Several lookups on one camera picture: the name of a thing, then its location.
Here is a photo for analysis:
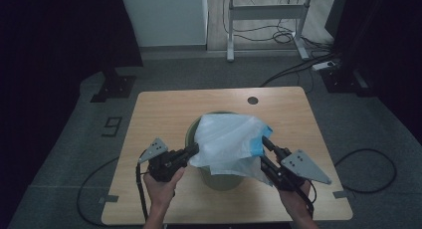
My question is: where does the right hand-held gripper cable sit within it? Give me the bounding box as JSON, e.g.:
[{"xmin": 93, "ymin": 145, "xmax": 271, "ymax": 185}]
[{"xmin": 297, "ymin": 148, "xmax": 398, "ymax": 220}]

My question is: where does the hand-held gripper cable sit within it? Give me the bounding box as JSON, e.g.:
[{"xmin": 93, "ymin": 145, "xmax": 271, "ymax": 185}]
[
  {"xmin": 297, "ymin": 148, "xmax": 398, "ymax": 220},
  {"xmin": 77, "ymin": 148, "xmax": 150, "ymax": 227}
]

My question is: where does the black curtain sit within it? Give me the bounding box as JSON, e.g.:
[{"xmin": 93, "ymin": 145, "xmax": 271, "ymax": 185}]
[
  {"xmin": 0, "ymin": 0, "xmax": 144, "ymax": 223},
  {"xmin": 324, "ymin": 0, "xmax": 422, "ymax": 147}
]

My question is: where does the green plastic trash bin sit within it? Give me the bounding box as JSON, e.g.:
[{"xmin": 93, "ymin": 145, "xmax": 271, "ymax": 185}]
[{"xmin": 184, "ymin": 111, "xmax": 245, "ymax": 192}]

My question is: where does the white plastic trash bag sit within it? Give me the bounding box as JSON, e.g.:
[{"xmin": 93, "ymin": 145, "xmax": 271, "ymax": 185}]
[{"xmin": 188, "ymin": 113, "xmax": 275, "ymax": 187}]

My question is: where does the thin black cable tangle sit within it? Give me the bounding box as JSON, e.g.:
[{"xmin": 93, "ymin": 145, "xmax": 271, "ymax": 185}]
[{"xmin": 221, "ymin": 0, "xmax": 334, "ymax": 52}]

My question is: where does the white metal desk frame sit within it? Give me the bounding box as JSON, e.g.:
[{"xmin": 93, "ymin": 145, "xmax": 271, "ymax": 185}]
[{"xmin": 223, "ymin": 0, "xmax": 315, "ymax": 63}]

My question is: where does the person's right hand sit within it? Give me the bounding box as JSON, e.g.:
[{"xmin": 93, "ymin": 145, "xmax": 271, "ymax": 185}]
[{"xmin": 278, "ymin": 181, "xmax": 315, "ymax": 220}]

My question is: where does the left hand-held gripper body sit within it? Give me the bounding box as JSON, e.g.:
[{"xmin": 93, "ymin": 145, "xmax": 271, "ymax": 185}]
[{"xmin": 137, "ymin": 137, "xmax": 187, "ymax": 183}]

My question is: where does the thick black floor cable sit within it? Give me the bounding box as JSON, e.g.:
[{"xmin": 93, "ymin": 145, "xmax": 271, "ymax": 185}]
[{"xmin": 260, "ymin": 51, "xmax": 342, "ymax": 88}]

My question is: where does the white power strip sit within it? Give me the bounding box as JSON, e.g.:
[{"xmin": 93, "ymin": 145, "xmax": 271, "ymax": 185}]
[{"xmin": 312, "ymin": 60, "xmax": 337, "ymax": 72}]

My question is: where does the left hand-held gripper cable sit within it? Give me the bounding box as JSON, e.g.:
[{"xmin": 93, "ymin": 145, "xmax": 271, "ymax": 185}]
[{"xmin": 77, "ymin": 148, "xmax": 150, "ymax": 227}]

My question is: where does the black stand base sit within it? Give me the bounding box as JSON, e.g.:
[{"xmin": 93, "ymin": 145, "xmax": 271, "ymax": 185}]
[
  {"xmin": 90, "ymin": 68, "xmax": 137, "ymax": 104},
  {"xmin": 319, "ymin": 68, "xmax": 376, "ymax": 98}
]

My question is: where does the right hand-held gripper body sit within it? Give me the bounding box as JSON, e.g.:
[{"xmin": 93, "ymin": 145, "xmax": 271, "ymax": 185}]
[{"xmin": 272, "ymin": 147, "xmax": 332, "ymax": 192}]

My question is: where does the white cabinet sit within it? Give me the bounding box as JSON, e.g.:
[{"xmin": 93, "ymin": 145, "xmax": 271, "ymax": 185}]
[{"xmin": 119, "ymin": 0, "xmax": 209, "ymax": 48}]

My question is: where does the person's left hand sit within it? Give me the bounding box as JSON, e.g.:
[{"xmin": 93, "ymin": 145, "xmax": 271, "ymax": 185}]
[{"xmin": 142, "ymin": 166, "xmax": 186, "ymax": 208}]

